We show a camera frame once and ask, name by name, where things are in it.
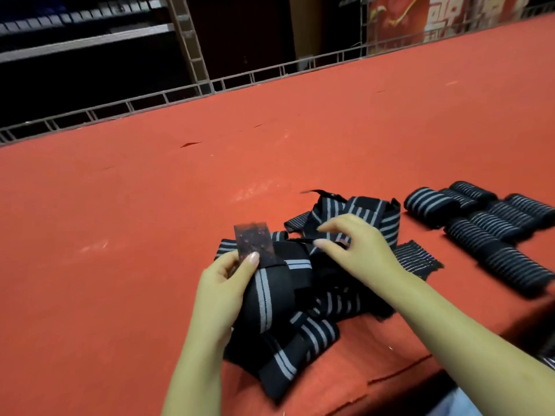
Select grey metal shelf rack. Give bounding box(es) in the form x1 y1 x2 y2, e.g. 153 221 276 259
0 0 214 96

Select black striped strap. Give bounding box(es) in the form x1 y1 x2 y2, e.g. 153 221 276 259
214 222 315 338

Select red felt table cover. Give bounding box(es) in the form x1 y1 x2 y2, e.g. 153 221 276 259
0 13 555 416

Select person's right hand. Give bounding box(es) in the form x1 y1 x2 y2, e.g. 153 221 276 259
312 214 409 292

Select group of rolled striped straps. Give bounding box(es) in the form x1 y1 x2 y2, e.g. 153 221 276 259
403 180 555 299

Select grey wire edge rail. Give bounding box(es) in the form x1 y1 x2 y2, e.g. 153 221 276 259
0 2 555 146

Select person's left hand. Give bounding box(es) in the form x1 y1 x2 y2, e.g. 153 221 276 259
190 250 261 343

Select black grey-striped strap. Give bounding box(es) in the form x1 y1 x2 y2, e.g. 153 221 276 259
284 190 402 252

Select black strap, thin white stripes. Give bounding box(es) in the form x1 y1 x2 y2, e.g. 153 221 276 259
392 239 444 282

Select blue jeans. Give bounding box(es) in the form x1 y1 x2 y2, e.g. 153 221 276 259
423 383 484 416

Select person's right forearm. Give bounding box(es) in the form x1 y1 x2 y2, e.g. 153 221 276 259
387 273 555 416

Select red and gold banner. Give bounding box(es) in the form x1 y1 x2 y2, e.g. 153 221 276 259
368 0 535 44

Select black strap, wide grey stripes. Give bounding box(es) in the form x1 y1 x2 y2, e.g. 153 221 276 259
223 314 342 404

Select person's left forearm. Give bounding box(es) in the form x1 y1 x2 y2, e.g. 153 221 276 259
161 334 228 416

